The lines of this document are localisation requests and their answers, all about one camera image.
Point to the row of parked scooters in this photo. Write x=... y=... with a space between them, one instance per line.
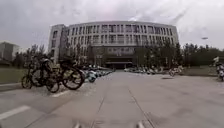
x=91 y=76
x=146 y=70

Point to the large curved grey building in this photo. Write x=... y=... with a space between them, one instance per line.
x=113 y=36

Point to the grey paved plaza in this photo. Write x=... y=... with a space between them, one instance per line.
x=120 y=100

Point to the row of parked bicycles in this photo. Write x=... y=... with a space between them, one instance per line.
x=72 y=78

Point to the dark drain cover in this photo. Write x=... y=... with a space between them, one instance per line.
x=167 y=77

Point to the robot's own part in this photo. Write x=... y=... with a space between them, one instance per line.
x=77 y=126
x=140 y=125

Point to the row of trees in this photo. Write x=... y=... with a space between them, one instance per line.
x=200 y=55
x=33 y=55

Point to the grass area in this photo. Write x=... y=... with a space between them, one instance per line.
x=200 y=70
x=10 y=76

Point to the street lamp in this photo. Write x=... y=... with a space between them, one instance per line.
x=204 y=38

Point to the scooter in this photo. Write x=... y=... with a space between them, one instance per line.
x=220 y=70

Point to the white painted line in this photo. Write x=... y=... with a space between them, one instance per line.
x=13 y=112

